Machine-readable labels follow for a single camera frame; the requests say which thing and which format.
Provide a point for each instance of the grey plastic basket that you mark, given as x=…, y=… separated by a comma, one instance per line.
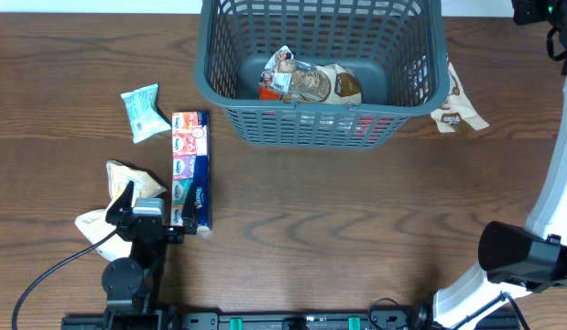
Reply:
x=395, y=48

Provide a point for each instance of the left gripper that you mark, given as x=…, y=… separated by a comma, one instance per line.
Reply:
x=176, y=236

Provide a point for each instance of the cream white snack packet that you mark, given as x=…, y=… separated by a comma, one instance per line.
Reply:
x=94, y=227

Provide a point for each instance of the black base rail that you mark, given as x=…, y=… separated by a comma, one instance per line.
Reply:
x=384, y=319

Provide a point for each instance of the beige snack packet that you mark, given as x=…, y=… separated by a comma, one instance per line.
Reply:
x=119, y=175

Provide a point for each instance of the Kleenex tissue multipack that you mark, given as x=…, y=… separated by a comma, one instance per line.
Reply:
x=190, y=146

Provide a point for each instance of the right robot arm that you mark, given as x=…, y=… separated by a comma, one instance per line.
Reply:
x=514, y=261

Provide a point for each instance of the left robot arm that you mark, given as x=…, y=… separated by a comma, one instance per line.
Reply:
x=132, y=283

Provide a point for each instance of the light blue snack packet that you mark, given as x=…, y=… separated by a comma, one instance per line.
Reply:
x=142, y=112

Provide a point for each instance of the large cookie bag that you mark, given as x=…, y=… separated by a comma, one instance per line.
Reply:
x=289, y=80

